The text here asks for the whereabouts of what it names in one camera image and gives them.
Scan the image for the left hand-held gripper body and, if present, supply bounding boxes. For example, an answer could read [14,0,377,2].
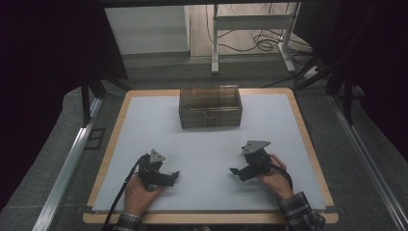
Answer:
[137,148,168,190]

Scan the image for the aluminium rail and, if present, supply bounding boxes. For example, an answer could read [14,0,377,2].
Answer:
[328,94,408,231]
[32,96,104,231]

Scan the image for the coiled black floor cable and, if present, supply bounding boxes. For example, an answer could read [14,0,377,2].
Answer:
[252,29,314,55]

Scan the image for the white table sheet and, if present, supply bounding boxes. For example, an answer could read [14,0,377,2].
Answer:
[91,92,327,214]

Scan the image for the white power strip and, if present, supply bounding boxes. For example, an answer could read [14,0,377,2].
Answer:
[301,65,320,81]

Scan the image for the white panel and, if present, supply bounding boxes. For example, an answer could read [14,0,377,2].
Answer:
[104,5,191,56]

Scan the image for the black stand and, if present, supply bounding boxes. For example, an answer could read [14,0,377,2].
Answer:
[326,57,358,126]
[80,74,133,128]

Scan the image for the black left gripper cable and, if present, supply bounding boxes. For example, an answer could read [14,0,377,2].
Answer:
[101,154,147,231]

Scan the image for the person's left hand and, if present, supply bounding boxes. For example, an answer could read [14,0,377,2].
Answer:
[123,173,166,217]

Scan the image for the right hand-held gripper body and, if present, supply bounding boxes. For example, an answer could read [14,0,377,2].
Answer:
[240,140,273,182]

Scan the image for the black curtain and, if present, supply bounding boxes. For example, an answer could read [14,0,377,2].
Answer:
[293,0,408,163]
[0,0,129,211]

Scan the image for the white desk frame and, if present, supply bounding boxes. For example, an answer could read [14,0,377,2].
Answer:
[210,2,302,75]

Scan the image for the transparent brown drawer box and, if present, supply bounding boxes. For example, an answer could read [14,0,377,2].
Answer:
[178,85,243,130]

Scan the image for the red and black gripper cable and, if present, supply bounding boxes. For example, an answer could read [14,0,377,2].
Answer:
[268,154,293,191]

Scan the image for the hanging black cable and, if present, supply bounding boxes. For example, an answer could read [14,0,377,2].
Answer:
[205,3,258,53]

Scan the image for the person's right hand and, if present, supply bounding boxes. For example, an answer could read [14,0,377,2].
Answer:
[255,154,294,201]

